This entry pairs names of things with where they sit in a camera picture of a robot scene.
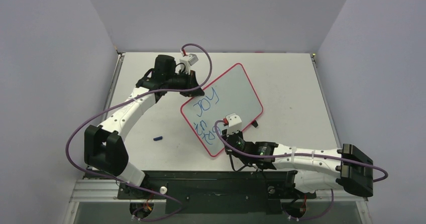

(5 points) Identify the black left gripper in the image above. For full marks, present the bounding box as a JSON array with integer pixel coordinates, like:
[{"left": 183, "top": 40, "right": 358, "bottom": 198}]
[{"left": 165, "top": 69, "right": 204, "bottom": 97}]

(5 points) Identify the pink framed whiteboard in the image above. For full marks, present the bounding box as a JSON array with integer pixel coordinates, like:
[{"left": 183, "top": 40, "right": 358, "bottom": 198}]
[{"left": 180, "top": 63, "right": 264, "bottom": 157}]

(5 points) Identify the blue marker cap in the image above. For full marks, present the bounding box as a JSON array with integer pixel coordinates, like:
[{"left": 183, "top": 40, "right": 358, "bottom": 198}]
[{"left": 153, "top": 136, "right": 163, "bottom": 141}]

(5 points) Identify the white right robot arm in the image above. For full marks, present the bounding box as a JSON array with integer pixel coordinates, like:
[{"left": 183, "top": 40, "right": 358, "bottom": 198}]
[{"left": 222, "top": 130, "right": 374, "bottom": 197}]

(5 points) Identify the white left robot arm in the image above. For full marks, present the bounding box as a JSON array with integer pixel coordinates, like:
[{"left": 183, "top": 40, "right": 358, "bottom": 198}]
[{"left": 84, "top": 54, "right": 204, "bottom": 199}]

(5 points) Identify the black whiteboard foot clip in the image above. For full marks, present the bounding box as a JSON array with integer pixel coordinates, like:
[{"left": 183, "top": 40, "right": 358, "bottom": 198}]
[{"left": 251, "top": 120, "right": 258, "bottom": 128}]

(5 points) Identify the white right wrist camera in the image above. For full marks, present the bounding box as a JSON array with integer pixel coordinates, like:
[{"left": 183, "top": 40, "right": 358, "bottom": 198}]
[{"left": 224, "top": 113, "right": 243, "bottom": 135}]

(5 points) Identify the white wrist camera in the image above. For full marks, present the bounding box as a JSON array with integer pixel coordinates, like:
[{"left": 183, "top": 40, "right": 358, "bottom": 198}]
[
  {"left": 179, "top": 54, "right": 198, "bottom": 74},
  {"left": 224, "top": 113, "right": 243, "bottom": 135}
]

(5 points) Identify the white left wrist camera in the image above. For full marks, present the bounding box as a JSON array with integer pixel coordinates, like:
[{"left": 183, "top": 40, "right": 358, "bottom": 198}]
[{"left": 179, "top": 54, "right": 198, "bottom": 74}]

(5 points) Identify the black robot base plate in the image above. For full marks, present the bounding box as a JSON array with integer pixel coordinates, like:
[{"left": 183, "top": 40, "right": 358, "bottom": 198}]
[{"left": 112, "top": 171, "right": 317, "bottom": 216}]

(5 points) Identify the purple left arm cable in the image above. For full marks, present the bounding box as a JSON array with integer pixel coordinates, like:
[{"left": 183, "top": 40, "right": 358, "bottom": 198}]
[{"left": 65, "top": 43, "right": 214, "bottom": 222}]

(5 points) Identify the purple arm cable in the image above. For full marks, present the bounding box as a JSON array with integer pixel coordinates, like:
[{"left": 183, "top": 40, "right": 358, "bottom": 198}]
[
  {"left": 214, "top": 119, "right": 389, "bottom": 221},
  {"left": 65, "top": 43, "right": 214, "bottom": 222}
]

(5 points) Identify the aluminium frame rail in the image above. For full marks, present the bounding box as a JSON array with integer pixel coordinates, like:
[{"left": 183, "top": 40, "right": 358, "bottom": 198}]
[{"left": 70, "top": 179, "right": 368, "bottom": 203}]

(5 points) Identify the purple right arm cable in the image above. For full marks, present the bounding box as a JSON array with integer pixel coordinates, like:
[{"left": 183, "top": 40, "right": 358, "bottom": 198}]
[{"left": 214, "top": 119, "right": 389, "bottom": 221}]

